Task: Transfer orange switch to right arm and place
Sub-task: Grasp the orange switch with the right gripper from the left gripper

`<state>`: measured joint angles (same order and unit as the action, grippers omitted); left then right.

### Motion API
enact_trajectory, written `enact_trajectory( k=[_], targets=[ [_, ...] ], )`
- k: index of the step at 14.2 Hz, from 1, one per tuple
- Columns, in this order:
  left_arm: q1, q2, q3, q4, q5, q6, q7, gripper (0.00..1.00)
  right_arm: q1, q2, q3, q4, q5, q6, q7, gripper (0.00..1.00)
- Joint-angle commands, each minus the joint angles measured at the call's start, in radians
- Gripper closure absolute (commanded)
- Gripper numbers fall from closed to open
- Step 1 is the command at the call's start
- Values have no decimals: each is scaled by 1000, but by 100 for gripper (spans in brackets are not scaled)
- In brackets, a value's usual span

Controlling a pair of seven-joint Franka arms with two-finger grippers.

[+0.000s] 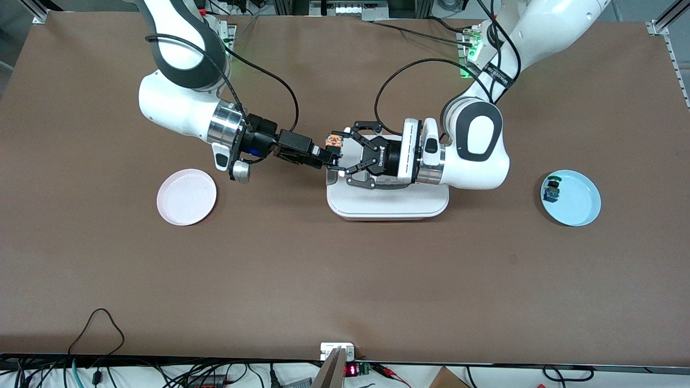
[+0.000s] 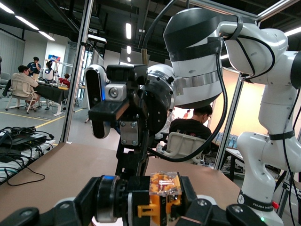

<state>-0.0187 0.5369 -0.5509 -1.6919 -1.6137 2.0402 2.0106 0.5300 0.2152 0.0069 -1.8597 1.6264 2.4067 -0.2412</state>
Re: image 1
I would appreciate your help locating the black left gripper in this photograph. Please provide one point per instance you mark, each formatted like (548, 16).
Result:
(386, 156)

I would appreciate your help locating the red digit display module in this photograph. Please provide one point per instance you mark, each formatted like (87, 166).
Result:
(351, 370)

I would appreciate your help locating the light blue round plate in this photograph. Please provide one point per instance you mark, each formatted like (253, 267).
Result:
(579, 199)

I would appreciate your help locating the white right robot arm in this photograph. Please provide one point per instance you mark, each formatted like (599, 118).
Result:
(172, 102)

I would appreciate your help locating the brown cardboard piece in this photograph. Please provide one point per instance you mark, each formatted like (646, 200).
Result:
(446, 380)

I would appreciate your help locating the green push button switch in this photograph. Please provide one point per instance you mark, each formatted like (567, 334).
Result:
(551, 189)

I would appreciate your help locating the grey aluminium bar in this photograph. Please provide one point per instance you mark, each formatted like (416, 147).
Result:
(330, 374)

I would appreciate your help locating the red and black test leads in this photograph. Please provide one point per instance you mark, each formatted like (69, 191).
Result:
(391, 375)

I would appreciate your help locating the pink round plate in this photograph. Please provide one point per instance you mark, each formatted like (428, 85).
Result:
(186, 196)

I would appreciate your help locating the aluminium frame with electronics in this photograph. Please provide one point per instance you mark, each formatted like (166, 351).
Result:
(347, 9)

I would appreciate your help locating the white lidded lunch box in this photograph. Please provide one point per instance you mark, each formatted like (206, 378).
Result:
(388, 205)

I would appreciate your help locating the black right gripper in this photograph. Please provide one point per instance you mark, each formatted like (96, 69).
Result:
(262, 141)

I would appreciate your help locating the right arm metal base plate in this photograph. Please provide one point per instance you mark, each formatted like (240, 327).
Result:
(230, 29)

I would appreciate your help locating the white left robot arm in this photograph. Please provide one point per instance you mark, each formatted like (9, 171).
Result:
(474, 161)

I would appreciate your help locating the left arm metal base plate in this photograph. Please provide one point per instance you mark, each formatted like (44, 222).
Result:
(462, 54)

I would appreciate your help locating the aluminium frame profile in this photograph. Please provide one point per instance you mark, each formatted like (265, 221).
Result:
(659, 27)
(40, 13)

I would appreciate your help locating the small white box device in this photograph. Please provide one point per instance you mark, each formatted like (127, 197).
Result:
(329, 347)

